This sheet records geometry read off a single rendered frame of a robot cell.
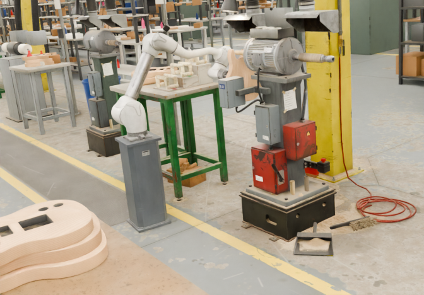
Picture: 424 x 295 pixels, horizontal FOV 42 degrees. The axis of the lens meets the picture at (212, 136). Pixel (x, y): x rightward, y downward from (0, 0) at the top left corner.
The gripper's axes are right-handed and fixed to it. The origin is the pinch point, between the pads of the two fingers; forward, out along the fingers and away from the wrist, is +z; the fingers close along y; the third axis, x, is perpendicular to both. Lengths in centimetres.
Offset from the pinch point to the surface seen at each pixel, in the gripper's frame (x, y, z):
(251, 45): 25.4, 18.9, 30.3
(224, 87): -4.1, 40.0, 28.8
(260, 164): -57, 18, 47
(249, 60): 14.8, 18.6, 28.9
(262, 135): -36, 19, 49
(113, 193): -116, 52, -111
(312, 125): -27, -6, 71
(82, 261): -44, 206, 168
